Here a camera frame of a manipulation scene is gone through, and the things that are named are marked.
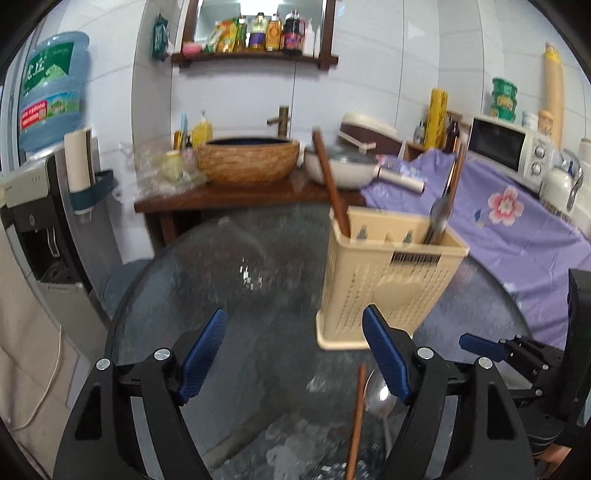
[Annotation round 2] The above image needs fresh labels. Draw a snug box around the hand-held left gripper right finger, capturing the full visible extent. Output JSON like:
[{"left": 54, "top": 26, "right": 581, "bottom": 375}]
[{"left": 361, "top": 304, "right": 540, "bottom": 480}]

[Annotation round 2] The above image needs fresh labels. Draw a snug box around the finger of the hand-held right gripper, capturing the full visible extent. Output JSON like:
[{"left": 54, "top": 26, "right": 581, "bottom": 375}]
[{"left": 458, "top": 333, "right": 565, "bottom": 394}]

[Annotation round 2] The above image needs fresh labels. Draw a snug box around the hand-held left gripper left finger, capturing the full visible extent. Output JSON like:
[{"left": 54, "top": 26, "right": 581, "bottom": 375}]
[{"left": 52, "top": 308, "right": 228, "bottom": 480}]

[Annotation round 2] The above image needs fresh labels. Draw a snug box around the metal spoon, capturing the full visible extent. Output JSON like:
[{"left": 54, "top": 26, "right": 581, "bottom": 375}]
[
  {"left": 427, "top": 194, "right": 452, "bottom": 245},
  {"left": 364, "top": 369, "right": 399, "bottom": 455}
]

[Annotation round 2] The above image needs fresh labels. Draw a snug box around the beige plastic utensil holder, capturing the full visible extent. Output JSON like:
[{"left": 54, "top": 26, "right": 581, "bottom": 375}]
[{"left": 316, "top": 205, "right": 470, "bottom": 352}]

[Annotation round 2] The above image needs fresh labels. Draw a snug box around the brown wooden chopstick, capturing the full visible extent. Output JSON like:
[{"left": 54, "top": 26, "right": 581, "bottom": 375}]
[{"left": 311, "top": 130, "right": 352, "bottom": 237}]

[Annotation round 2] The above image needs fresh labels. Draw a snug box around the grey round stool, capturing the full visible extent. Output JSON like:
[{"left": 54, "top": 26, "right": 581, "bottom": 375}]
[{"left": 102, "top": 258, "right": 156, "bottom": 320}]

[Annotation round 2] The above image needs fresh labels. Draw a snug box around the purple floral cloth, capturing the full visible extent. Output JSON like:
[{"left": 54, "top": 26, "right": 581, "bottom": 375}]
[{"left": 360, "top": 148, "right": 591, "bottom": 352}]

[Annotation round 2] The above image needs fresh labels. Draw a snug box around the dark wooden counter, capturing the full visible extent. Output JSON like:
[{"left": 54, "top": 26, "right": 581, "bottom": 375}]
[{"left": 134, "top": 174, "right": 366, "bottom": 241}]

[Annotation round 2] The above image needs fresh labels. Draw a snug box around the white electric kettle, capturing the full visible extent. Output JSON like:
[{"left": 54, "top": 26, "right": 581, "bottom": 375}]
[{"left": 540, "top": 152, "right": 585, "bottom": 214}]

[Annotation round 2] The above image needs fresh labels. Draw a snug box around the white electric pot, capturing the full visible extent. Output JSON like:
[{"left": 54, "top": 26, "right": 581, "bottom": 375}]
[{"left": 303, "top": 143, "right": 426, "bottom": 197}]

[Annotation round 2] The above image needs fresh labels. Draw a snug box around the clear plastic bag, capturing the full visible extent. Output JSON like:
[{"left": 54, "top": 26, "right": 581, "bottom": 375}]
[{"left": 120, "top": 141, "right": 208, "bottom": 199}]

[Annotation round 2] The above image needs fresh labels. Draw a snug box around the woven-look basin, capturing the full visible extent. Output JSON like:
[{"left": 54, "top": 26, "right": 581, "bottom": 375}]
[{"left": 197, "top": 136, "right": 301, "bottom": 188}]

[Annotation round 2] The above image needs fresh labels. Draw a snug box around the white microwave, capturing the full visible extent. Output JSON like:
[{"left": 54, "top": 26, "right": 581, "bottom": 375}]
[{"left": 467, "top": 115, "right": 553, "bottom": 188}]

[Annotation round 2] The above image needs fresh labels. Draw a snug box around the white rice paddle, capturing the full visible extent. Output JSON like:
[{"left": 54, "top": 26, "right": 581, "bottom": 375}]
[{"left": 337, "top": 130, "right": 378, "bottom": 153}]

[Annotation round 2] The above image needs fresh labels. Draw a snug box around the grey water dispenser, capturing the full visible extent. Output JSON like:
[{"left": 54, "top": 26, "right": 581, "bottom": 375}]
[{"left": 0, "top": 152, "right": 108, "bottom": 298}]

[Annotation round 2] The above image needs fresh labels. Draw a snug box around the yellow dish soap bottle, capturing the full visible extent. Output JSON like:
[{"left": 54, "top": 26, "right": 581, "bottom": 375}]
[{"left": 191, "top": 111, "right": 213, "bottom": 148}]

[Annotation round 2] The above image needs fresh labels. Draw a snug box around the brown and white rice cooker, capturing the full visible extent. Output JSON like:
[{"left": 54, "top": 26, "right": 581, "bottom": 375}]
[{"left": 339, "top": 113, "right": 405, "bottom": 156}]

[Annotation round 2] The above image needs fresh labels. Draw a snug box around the white paper cup tube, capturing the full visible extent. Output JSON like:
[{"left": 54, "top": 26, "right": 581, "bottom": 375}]
[{"left": 64, "top": 129, "right": 94, "bottom": 195}]

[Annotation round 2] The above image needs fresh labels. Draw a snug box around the yellow wrap roll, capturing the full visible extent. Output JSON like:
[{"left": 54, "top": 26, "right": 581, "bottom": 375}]
[{"left": 425, "top": 89, "right": 449, "bottom": 149}]

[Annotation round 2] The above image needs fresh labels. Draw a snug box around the bronze faucet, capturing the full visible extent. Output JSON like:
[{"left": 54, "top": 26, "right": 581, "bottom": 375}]
[{"left": 267, "top": 106, "right": 291, "bottom": 139}]

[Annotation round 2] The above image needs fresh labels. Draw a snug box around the wooden mirror shelf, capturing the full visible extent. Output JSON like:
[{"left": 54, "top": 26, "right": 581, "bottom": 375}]
[{"left": 172, "top": 0, "right": 340, "bottom": 70}]

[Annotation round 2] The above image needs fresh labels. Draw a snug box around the blue water jug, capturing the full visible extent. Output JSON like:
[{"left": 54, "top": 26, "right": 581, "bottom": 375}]
[{"left": 18, "top": 31, "right": 91, "bottom": 154}]

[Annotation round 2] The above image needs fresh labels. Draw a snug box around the yellow seasoning packet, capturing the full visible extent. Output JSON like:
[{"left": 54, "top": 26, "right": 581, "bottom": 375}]
[{"left": 213, "top": 19, "right": 237, "bottom": 52}]

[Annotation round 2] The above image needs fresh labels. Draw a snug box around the oil bottle with purple label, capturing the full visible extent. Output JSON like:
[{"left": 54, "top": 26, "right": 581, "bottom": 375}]
[{"left": 248, "top": 13, "right": 269, "bottom": 49}]

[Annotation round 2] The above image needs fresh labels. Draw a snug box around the brown sauce bottle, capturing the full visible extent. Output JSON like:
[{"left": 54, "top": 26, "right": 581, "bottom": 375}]
[{"left": 265, "top": 15, "right": 283, "bottom": 51}]

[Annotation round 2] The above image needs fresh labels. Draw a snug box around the dark soy sauce bottle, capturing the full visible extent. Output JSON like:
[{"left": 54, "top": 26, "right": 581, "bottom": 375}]
[{"left": 281, "top": 10, "right": 304, "bottom": 52}]

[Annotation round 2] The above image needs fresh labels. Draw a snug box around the white cable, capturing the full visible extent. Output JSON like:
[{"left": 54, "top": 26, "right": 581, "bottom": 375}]
[{"left": 0, "top": 323, "right": 64, "bottom": 431}]

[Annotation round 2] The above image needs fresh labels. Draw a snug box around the dark green wall holder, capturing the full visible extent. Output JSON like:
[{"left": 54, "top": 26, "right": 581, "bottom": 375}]
[{"left": 69, "top": 170, "right": 117, "bottom": 214}]

